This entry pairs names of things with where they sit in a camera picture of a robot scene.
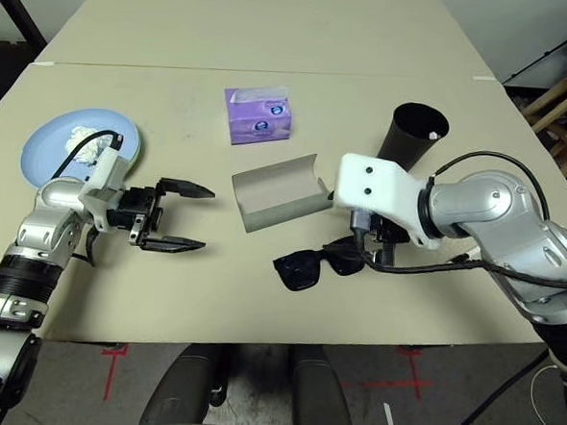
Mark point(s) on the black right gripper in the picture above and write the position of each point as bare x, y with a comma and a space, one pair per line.
388, 233

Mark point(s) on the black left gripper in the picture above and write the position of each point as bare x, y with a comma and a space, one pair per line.
139, 208

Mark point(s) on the black sunglasses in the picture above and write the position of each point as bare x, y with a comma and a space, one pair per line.
299, 271

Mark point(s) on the white tissue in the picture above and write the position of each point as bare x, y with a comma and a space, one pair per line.
79, 135

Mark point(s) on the blue plastic plate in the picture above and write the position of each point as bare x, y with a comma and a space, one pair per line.
46, 154

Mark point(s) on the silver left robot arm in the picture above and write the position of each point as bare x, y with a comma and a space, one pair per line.
37, 231

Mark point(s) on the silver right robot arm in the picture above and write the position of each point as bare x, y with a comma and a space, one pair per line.
486, 205

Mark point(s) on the black plastic cup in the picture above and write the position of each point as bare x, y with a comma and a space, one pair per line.
403, 143

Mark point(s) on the grey open glasses case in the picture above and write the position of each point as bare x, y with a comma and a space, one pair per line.
275, 193

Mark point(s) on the purple tissue pack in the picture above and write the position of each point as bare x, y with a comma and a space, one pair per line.
257, 126

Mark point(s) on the red floor tape cross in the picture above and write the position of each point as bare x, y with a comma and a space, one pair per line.
416, 384
108, 380

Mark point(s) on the dark grey robot left leg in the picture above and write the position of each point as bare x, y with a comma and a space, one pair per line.
183, 389

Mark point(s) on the dark grey robot leg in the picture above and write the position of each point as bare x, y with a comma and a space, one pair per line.
320, 398
183, 389

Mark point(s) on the dark grey robot right leg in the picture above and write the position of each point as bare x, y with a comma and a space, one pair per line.
320, 398

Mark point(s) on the white floor tape piece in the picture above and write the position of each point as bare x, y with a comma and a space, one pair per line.
388, 415

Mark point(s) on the white tape strip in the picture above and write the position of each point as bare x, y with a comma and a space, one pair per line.
484, 78
43, 63

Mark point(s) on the black foam floor mat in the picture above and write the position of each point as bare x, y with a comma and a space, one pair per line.
3, 75

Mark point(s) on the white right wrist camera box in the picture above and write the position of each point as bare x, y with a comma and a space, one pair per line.
376, 184

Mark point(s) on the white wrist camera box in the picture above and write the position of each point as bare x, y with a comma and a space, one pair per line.
376, 184
108, 173

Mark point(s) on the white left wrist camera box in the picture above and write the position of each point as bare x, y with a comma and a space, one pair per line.
108, 173

